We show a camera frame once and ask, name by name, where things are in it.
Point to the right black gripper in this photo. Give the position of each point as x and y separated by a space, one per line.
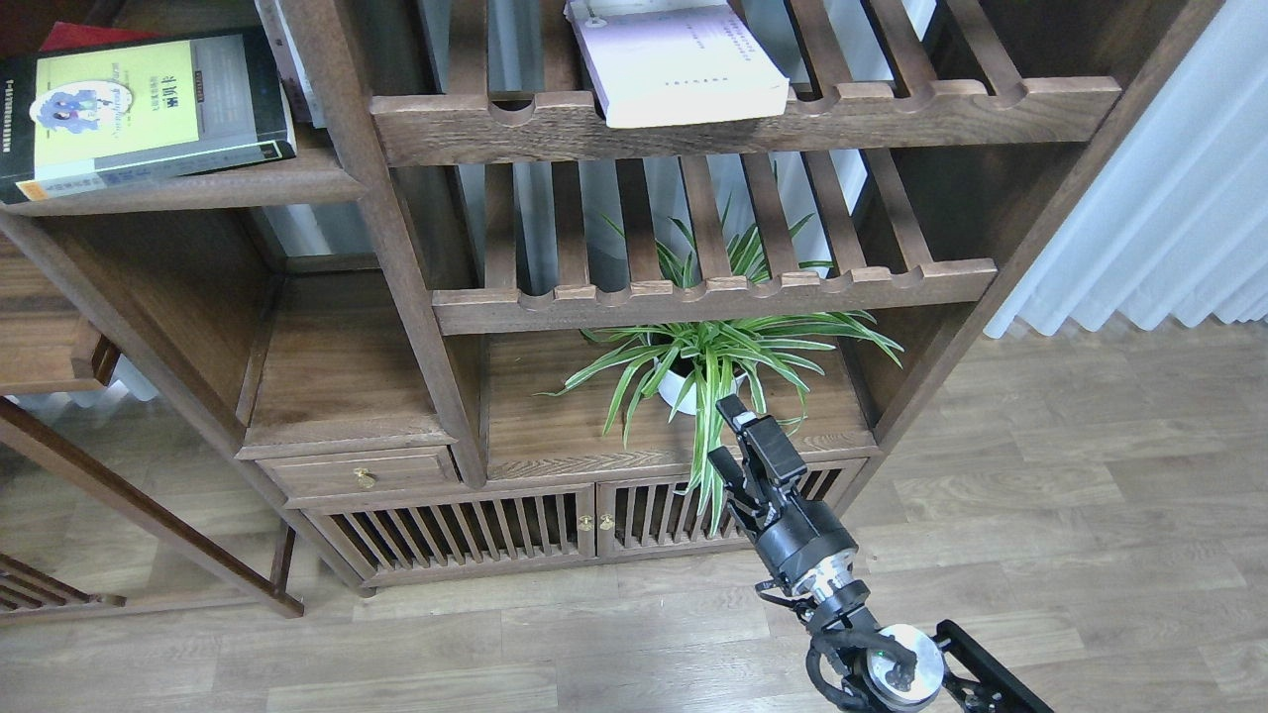
802 543

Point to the black and green book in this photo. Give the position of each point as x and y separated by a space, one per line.
103 117

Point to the red paperback book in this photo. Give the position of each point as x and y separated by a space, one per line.
65 36

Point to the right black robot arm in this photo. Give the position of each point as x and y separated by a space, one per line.
855 663

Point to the white plant pot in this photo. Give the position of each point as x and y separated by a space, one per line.
681 384

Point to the green spider plant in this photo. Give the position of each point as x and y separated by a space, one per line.
777 344

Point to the dark wooden bookshelf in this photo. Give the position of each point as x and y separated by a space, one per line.
407 293

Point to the brass drawer knob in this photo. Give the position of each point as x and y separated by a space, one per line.
365 478

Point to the white and lilac book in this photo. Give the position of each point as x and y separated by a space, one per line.
675 63

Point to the white curtain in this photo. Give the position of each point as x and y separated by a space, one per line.
1174 228

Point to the upright white book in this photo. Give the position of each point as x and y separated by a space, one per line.
302 98

